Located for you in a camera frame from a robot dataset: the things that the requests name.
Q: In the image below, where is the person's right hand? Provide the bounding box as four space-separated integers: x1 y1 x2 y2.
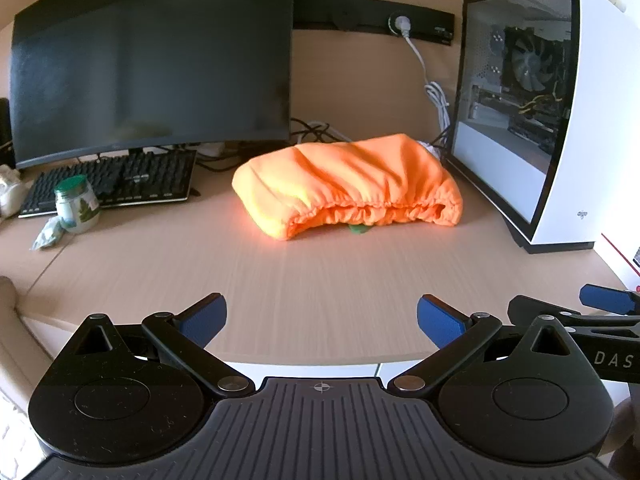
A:
609 399 640 479

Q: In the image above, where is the black power strip rail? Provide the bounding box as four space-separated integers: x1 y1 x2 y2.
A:
293 0 456 46

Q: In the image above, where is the black curved computer monitor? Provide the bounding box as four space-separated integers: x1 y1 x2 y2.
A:
9 0 296 170

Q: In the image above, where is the white box with red lines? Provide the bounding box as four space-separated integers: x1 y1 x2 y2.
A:
599 232 640 292

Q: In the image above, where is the orange and green garment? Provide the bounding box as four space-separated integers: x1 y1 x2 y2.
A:
232 133 464 244

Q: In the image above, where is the white computer case glass panel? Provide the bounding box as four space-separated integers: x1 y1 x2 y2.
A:
444 0 640 255

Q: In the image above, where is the black cable bundle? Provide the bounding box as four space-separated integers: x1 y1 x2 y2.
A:
195 117 362 173

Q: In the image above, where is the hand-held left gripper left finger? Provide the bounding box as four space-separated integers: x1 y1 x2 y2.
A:
70 292 255 399

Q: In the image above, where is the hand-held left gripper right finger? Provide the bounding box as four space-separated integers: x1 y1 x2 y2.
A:
387 294 577 399

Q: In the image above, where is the glass jar with green lid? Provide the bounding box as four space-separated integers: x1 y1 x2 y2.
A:
53 175 101 235

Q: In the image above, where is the white power cable with plug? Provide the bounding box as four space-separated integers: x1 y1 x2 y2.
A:
392 14 454 136

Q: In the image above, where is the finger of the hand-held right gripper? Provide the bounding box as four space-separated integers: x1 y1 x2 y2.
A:
579 283 640 317
507 295 640 332

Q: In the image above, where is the white lumpy object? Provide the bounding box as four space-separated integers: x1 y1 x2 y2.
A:
0 164 27 219

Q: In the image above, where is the black keyboard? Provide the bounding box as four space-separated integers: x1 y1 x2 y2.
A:
18 149 199 219

